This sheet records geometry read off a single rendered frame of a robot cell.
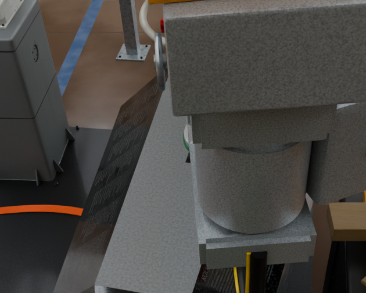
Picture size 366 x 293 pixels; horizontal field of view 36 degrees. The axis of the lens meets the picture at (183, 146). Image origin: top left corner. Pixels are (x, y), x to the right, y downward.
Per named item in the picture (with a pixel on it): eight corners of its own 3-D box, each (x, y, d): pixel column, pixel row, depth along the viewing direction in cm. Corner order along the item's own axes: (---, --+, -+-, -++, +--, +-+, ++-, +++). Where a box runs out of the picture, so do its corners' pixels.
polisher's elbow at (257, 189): (271, 148, 109) (276, 63, 96) (325, 215, 95) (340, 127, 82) (180, 177, 104) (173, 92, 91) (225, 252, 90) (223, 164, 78)
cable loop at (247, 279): (261, 354, 114) (268, 258, 93) (244, 355, 114) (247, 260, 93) (246, 263, 131) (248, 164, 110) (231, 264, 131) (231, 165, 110)
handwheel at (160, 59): (196, 100, 143) (193, 49, 133) (157, 103, 143) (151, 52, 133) (192, 68, 154) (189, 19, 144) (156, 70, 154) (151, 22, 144)
